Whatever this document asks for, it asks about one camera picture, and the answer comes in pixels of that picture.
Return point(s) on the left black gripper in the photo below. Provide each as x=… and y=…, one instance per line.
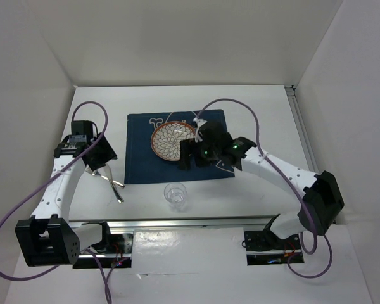
x=107, y=153

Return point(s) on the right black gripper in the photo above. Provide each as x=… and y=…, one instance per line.
x=187, y=147

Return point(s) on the floral ceramic plate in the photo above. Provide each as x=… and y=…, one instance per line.
x=165, y=140

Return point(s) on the silver table knife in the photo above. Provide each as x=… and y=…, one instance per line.
x=114, y=187

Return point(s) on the clear plastic cup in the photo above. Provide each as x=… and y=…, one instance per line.
x=176, y=194

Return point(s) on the blue whale placemat cloth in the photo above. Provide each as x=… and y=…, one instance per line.
x=143, y=166

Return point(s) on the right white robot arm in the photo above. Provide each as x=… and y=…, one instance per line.
x=318, y=194

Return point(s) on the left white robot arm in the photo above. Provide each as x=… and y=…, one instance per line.
x=47, y=238

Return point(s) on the silver fork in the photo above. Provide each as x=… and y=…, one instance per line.
x=96, y=173

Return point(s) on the front aluminium rail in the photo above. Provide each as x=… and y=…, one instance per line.
x=180, y=223

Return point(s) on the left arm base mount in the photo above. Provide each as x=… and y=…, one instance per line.
x=111, y=250

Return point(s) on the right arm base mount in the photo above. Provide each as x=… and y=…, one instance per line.
x=262, y=249

